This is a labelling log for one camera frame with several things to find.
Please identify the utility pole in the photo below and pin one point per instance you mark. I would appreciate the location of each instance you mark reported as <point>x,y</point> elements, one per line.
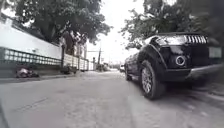
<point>99,56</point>

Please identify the grey concrete road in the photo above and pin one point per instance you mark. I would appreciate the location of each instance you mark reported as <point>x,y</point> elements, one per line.
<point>83,103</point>

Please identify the large leafy tree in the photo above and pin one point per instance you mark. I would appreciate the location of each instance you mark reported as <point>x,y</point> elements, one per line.
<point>160,20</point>
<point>56,20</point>

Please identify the black car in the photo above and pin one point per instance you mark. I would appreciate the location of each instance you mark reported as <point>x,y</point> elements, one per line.
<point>180,60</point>

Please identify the grey kerb strip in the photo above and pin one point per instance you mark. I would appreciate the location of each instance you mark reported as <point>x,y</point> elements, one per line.
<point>40,77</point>

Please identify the white wall with grille fence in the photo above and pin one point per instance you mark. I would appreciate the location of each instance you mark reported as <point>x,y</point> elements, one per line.
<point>30,45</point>

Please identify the dark heap by wall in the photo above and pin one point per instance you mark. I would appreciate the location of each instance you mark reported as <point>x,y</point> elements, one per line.
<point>24,72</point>

